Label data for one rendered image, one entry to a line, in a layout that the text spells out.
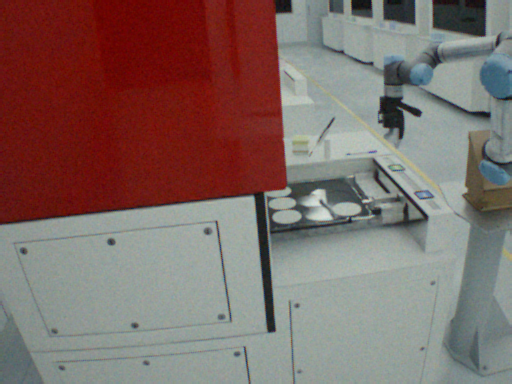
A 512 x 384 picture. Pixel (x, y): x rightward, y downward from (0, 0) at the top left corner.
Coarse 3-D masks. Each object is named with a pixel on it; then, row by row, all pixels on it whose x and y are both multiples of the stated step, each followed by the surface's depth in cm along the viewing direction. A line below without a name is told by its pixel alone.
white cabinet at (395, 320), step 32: (288, 288) 136; (320, 288) 137; (352, 288) 139; (384, 288) 140; (416, 288) 142; (448, 288) 144; (288, 320) 141; (320, 320) 143; (352, 320) 144; (384, 320) 146; (416, 320) 148; (288, 352) 147; (320, 352) 149; (352, 352) 150; (384, 352) 152; (416, 352) 155
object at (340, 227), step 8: (336, 224) 161; (344, 224) 161; (352, 224) 161; (360, 224) 161; (368, 224) 161; (376, 224) 162; (384, 224) 162; (392, 224) 163; (272, 232) 160; (280, 232) 159; (288, 232) 159; (296, 232) 160; (304, 232) 160; (312, 232) 160; (320, 232) 161; (328, 232) 161; (336, 232) 161; (272, 240) 160
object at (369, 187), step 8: (360, 184) 183; (368, 184) 182; (376, 184) 182; (360, 192) 181; (368, 192) 176; (376, 192) 175; (384, 192) 174; (384, 216) 157; (392, 216) 157; (400, 216) 157
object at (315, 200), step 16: (304, 192) 176; (320, 192) 175; (336, 192) 174; (352, 192) 172; (272, 208) 166; (288, 208) 165; (304, 208) 163; (320, 208) 163; (272, 224) 155; (288, 224) 154
